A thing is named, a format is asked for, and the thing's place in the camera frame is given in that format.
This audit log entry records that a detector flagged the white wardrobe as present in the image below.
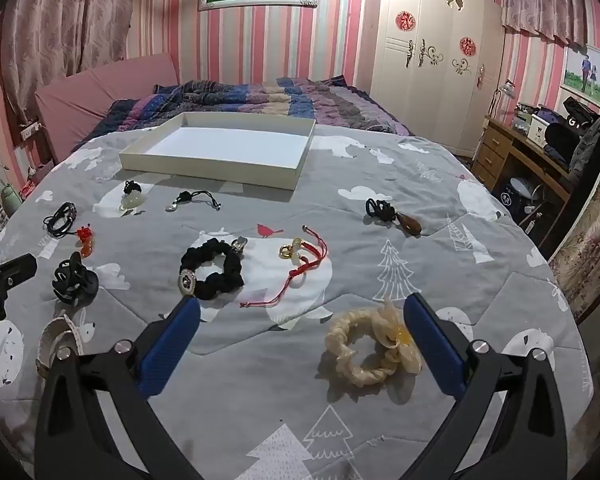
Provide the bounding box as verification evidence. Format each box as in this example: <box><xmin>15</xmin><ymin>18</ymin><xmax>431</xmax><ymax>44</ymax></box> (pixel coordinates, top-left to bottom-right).
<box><xmin>362</xmin><ymin>0</ymin><xmax>506</xmax><ymax>159</ymax></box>

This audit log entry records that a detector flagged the striped purple blue quilt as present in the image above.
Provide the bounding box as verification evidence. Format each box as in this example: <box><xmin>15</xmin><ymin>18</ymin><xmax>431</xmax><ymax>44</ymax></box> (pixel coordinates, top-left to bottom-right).
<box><xmin>72</xmin><ymin>76</ymin><xmax>412</xmax><ymax>155</ymax></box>

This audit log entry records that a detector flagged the cream scrunchie with flower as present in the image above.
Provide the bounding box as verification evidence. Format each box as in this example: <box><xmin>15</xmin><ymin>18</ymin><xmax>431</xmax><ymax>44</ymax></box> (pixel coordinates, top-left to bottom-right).
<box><xmin>324</xmin><ymin>298</ymin><xmax>424</xmax><ymax>388</ymax></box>

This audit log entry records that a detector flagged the grey printed blanket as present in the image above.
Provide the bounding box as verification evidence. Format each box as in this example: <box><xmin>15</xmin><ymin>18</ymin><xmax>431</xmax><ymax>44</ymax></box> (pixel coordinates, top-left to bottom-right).
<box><xmin>0</xmin><ymin>127</ymin><xmax>597</xmax><ymax>480</ymax></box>

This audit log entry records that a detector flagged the black cord jade pendant necklace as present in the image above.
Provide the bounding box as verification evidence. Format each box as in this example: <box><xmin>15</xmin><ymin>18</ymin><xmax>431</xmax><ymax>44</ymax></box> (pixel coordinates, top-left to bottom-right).
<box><xmin>118</xmin><ymin>180</ymin><xmax>148</xmax><ymax>212</ymax></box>

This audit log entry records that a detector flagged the white shallow cardboard box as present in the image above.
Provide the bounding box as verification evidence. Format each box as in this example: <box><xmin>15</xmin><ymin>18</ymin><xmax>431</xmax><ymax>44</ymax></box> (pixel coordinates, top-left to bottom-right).
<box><xmin>118</xmin><ymin>112</ymin><xmax>317</xmax><ymax>191</ymax></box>

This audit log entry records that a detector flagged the black cord silver pendant necklace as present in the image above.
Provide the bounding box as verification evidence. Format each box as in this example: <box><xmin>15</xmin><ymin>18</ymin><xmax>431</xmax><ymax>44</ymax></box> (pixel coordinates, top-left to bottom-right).
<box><xmin>165</xmin><ymin>189</ymin><xmax>223</xmax><ymax>213</ymax></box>

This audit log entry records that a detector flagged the floral cloth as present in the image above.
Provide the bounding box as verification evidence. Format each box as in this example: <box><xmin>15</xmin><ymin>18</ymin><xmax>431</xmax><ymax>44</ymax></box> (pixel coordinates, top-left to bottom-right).
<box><xmin>549</xmin><ymin>164</ymin><xmax>600</xmax><ymax>313</ymax></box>

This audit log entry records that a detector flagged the red cord bracelet gold bell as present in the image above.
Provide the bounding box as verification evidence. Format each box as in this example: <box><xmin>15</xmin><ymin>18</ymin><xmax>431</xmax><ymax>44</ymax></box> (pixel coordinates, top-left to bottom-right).
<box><xmin>239</xmin><ymin>226</ymin><xmax>330</xmax><ymax>309</ymax></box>

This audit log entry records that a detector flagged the black cord brown pendant necklace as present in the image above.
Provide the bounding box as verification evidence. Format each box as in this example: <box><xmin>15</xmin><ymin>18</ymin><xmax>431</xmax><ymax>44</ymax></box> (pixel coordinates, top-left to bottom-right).
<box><xmin>365</xmin><ymin>198</ymin><xmax>425</xmax><ymax>237</ymax></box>

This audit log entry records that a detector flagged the black bag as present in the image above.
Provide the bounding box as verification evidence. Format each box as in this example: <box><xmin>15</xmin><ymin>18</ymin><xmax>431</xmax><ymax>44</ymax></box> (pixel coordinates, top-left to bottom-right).
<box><xmin>562</xmin><ymin>96</ymin><xmax>600</xmax><ymax>127</ymax></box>

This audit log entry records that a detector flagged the black scrunchie with rhinestone charm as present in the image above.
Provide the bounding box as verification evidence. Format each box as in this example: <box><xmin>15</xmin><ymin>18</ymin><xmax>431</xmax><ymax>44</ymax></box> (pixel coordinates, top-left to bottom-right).
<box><xmin>176</xmin><ymin>238</ymin><xmax>245</xmax><ymax>298</ymax></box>

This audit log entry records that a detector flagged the black hair claw clip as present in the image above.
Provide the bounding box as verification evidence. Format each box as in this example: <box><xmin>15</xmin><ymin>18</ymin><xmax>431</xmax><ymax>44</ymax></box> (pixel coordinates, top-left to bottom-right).
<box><xmin>50</xmin><ymin>253</ymin><xmax>101</xmax><ymax>307</ymax></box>

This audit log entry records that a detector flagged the short pink patterned curtain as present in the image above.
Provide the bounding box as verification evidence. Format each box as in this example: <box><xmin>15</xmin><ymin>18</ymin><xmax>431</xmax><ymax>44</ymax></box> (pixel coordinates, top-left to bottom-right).
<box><xmin>500</xmin><ymin>0</ymin><xmax>597</xmax><ymax>47</ymax></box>

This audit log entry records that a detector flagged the black braided cord bracelet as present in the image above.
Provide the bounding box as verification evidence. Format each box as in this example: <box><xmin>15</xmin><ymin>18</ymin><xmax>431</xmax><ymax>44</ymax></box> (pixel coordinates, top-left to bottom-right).
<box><xmin>43</xmin><ymin>202</ymin><xmax>78</xmax><ymax>239</ymax></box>

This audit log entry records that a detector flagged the wooden desk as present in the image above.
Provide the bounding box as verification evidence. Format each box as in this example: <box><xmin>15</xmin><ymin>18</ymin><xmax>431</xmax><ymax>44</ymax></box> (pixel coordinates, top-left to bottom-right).
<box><xmin>470</xmin><ymin>115</ymin><xmax>581</xmax><ymax>262</ymax></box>

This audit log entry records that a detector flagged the white storage box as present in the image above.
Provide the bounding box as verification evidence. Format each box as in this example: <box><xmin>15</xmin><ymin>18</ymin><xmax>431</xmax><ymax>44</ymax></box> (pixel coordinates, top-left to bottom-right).
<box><xmin>527</xmin><ymin>110</ymin><xmax>567</xmax><ymax>149</ymax></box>

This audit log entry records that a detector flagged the white lace hair band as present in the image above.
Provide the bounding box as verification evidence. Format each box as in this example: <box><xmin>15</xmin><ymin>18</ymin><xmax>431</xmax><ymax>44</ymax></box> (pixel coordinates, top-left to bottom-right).
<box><xmin>34</xmin><ymin>313</ymin><xmax>89</xmax><ymax>380</ymax></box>

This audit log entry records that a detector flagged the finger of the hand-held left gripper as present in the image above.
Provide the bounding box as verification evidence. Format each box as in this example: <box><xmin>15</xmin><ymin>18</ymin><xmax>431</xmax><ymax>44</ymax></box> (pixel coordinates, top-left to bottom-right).
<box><xmin>0</xmin><ymin>253</ymin><xmax>38</xmax><ymax>326</ymax></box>

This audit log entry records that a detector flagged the dark jacket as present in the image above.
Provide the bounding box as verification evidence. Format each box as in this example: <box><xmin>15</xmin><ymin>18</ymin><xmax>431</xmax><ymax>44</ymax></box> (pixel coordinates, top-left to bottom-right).
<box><xmin>567</xmin><ymin>89</ymin><xmax>600</xmax><ymax>188</ymax></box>

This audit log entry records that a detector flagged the small framed couple photo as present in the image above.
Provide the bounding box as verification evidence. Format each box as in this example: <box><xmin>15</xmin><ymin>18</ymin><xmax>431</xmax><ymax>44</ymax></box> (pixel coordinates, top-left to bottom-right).
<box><xmin>560</xmin><ymin>44</ymin><xmax>600</xmax><ymax>112</ymax></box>

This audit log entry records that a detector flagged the red orange bead pendant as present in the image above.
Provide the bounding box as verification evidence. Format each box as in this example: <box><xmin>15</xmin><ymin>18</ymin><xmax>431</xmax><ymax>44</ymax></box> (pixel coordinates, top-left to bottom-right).
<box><xmin>75</xmin><ymin>226</ymin><xmax>96</xmax><ymax>260</ymax></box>

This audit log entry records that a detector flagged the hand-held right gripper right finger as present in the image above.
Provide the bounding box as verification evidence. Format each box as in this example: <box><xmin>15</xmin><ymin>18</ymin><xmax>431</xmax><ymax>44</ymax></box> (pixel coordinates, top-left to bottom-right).
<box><xmin>402</xmin><ymin>292</ymin><xmax>568</xmax><ymax>480</ymax></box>

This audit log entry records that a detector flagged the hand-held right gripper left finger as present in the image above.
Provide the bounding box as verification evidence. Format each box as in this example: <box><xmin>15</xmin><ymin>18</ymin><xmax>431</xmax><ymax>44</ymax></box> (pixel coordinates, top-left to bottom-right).
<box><xmin>34</xmin><ymin>296</ymin><xmax>203</xmax><ymax>480</ymax></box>

